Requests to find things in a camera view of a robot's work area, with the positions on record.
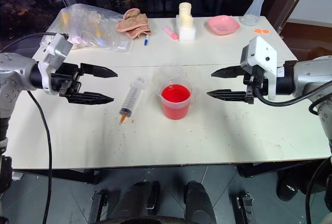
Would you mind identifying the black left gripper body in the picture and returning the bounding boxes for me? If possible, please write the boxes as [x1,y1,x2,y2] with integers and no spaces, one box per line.
[50,62,84,98]

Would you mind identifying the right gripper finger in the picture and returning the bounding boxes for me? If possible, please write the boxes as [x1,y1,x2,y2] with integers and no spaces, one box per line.
[206,89,247,103]
[210,65,245,78]

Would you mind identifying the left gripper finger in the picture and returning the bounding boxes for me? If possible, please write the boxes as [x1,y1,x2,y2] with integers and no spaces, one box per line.
[79,63,118,78]
[66,92,115,105]

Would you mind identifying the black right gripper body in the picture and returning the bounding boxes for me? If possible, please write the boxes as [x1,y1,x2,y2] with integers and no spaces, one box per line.
[242,64,268,104]

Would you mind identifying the clear plastic syringe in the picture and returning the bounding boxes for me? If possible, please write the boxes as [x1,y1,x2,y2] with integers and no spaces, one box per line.
[118,76,146,126]

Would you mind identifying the beaker with red liquid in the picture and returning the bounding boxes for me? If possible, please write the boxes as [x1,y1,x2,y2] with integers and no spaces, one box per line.
[156,77,199,119]

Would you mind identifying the small clear plastic cup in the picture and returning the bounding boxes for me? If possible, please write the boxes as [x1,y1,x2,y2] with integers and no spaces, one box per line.
[158,62,189,85]

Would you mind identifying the small clear plastic packet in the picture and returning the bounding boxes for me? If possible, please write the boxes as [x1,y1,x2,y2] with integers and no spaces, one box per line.
[107,39,134,54]

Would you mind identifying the pink plastic bowl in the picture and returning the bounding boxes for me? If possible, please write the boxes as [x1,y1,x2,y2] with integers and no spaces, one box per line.
[206,15,240,36]

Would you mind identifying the clear crumpled plastic bag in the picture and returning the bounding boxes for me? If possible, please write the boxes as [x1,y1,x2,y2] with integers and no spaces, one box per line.
[50,3,125,51]

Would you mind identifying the pink brown cloth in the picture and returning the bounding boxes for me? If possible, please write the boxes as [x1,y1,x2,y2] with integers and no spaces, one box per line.
[116,8,153,39]

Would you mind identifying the white plastic bottle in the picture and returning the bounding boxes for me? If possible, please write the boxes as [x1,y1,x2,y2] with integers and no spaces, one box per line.
[175,2,197,42]

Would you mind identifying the clear conical flask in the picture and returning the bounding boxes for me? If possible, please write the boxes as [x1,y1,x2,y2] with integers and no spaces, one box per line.
[239,0,267,26]

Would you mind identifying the pink marker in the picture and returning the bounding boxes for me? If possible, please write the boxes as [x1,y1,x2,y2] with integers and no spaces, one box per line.
[162,25,180,41]

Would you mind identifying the dark rounded foot shape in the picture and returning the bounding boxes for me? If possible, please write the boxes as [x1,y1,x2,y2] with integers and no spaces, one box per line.
[183,180,217,224]

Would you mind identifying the black rounded base shape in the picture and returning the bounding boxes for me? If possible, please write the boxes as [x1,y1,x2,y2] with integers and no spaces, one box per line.
[275,168,326,202]

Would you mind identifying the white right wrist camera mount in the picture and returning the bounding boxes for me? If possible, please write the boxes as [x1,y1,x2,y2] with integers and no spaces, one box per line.
[239,36,279,101]

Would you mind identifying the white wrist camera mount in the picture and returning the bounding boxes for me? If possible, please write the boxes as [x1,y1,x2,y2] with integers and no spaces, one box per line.
[239,36,279,101]
[37,32,73,95]

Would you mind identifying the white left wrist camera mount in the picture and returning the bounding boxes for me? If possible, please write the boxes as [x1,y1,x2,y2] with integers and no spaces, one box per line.
[37,32,73,95]

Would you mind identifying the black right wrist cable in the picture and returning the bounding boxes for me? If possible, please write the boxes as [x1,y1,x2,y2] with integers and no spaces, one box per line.
[252,82,325,116]

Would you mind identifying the thin black left wrist cable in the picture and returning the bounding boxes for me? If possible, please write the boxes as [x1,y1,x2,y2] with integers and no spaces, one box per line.
[0,32,69,53]

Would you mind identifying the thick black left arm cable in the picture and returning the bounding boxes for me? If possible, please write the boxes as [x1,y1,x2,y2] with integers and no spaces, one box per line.
[26,90,53,224]

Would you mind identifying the black table frame bar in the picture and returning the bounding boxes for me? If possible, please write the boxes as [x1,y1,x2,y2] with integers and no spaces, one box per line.
[237,161,282,178]

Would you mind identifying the black floor bracket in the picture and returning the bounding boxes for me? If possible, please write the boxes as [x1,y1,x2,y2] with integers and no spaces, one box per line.
[229,193,254,224]
[88,189,109,223]

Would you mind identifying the black right hanging cable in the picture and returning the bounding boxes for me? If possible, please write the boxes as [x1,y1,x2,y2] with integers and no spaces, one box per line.
[305,156,332,224]

